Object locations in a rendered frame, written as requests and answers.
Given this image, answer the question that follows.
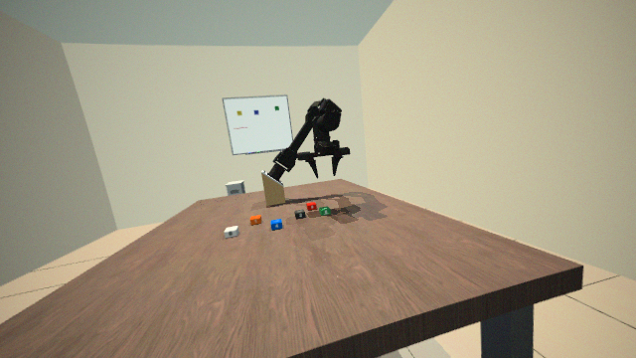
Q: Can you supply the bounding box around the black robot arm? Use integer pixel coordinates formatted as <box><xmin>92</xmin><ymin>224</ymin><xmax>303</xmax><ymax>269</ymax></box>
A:
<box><xmin>267</xmin><ymin>98</ymin><xmax>342</xmax><ymax>182</ymax></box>

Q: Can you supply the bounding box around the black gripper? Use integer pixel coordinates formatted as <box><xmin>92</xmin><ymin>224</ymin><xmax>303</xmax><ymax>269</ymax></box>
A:
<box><xmin>297</xmin><ymin>133</ymin><xmax>350</xmax><ymax>178</ymax></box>

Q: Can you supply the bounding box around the blue block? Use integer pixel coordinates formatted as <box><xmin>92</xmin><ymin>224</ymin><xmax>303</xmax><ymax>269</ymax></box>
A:
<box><xmin>271</xmin><ymin>219</ymin><xmax>282</xmax><ymax>230</ymax></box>

